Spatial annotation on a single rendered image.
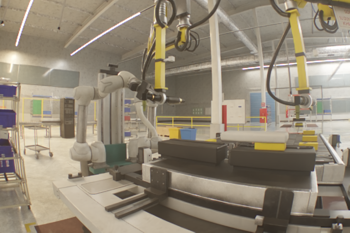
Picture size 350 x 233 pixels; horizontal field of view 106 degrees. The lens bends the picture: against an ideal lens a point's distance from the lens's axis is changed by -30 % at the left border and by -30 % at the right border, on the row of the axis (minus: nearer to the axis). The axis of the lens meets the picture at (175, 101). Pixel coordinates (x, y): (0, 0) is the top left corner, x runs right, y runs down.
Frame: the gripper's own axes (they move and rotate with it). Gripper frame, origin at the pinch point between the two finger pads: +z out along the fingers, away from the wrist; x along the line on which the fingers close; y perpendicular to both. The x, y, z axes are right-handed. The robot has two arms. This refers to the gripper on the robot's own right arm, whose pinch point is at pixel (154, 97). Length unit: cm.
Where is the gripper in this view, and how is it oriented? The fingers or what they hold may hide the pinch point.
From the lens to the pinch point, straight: 124.7
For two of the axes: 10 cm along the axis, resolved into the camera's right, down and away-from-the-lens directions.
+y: 5.3, 0.5, 8.5
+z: 7.4, 4.7, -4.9
